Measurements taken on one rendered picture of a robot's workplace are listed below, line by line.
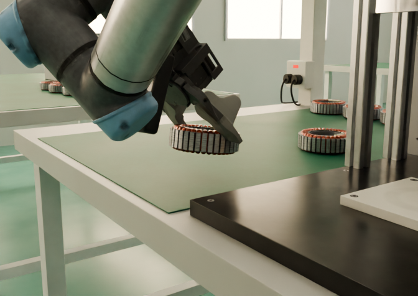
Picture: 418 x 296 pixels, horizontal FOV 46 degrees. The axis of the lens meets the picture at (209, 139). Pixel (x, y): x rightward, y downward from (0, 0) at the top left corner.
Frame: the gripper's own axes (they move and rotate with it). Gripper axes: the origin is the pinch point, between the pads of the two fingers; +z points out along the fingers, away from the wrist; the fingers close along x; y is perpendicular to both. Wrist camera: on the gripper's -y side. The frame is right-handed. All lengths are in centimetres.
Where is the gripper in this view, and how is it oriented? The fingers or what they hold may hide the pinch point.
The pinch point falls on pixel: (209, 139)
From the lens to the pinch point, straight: 78.5
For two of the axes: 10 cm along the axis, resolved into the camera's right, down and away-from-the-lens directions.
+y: 5.9, -7.2, 3.7
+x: -6.5, -1.4, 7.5
